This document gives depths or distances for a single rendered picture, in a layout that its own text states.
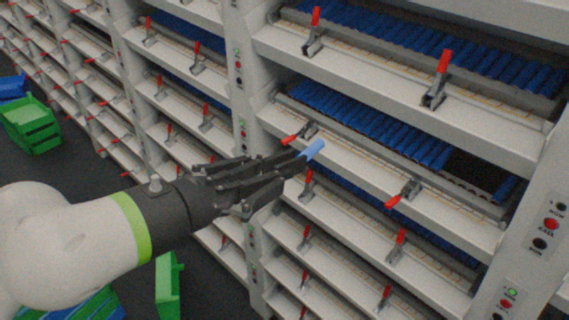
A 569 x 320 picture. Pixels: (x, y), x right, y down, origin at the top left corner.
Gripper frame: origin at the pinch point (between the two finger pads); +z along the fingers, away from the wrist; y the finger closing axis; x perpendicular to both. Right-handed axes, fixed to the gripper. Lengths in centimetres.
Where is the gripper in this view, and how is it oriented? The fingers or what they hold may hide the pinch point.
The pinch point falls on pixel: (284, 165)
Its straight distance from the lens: 68.1
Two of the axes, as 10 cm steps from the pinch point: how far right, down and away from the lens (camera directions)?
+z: 7.1, -2.8, 6.5
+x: -1.3, 8.5, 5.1
